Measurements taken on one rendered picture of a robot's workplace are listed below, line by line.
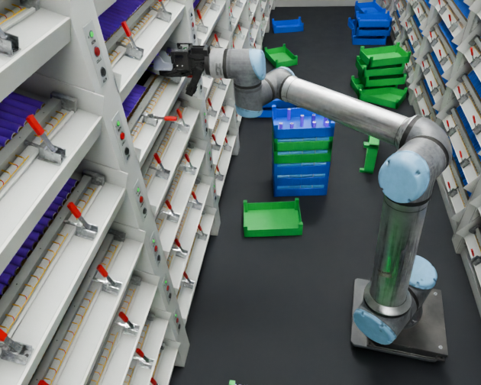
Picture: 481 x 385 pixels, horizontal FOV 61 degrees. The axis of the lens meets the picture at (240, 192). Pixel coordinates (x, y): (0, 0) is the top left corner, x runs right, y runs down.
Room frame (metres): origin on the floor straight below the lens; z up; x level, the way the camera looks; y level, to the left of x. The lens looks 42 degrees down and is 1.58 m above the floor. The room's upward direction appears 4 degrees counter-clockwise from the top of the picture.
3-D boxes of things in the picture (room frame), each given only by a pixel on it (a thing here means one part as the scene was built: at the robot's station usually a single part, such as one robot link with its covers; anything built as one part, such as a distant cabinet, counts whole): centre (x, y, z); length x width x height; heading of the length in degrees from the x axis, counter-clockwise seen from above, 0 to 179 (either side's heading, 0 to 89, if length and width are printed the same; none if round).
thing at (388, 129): (1.07, -0.34, 0.92); 0.68 x 0.12 x 0.12; 42
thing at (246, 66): (1.20, -0.04, 1.03); 0.12 x 0.09 x 0.10; 78
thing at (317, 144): (1.79, -0.34, 0.36); 0.30 x 0.20 x 0.08; 86
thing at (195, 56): (1.24, 0.12, 1.04); 0.12 x 0.08 x 0.09; 78
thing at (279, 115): (1.79, -0.34, 0.44); 0.30 x 0.20 x 0.08; 87
